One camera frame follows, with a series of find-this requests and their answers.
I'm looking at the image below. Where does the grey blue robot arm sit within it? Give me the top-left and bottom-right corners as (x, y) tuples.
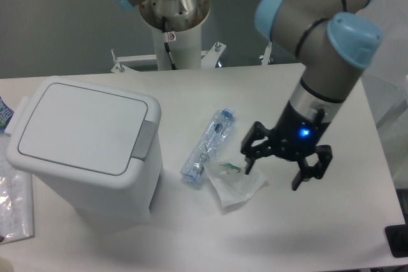
(116, 0), (382, 189)

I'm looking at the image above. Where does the clear sleeve with paper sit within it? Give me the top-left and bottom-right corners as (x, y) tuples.
(1, 134), (34, 245)

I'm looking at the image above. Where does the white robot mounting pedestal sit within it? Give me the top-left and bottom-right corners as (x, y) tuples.
(110, 26), (275, 74)

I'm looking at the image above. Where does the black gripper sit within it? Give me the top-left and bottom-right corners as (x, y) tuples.
(240, 103), (333, 191)

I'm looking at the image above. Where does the clear crushed plastic bottle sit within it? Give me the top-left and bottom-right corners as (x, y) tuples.
(180, 108), (235, 188)

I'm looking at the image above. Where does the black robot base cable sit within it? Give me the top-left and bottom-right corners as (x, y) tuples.
(161, 16), (178, 71)

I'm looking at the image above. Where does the black device at edge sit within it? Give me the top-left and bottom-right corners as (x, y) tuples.
(384, 224), (407, 258)

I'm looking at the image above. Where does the white plastic trash can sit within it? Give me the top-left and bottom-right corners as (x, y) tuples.
(6, 76), (163, 223)

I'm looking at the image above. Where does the blue green drink carton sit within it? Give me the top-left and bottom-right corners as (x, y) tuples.
(0, 98), (14, 133)

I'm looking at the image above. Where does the clear plastic wrapper bag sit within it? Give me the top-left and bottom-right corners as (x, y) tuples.
(204, 159), (268, 213)

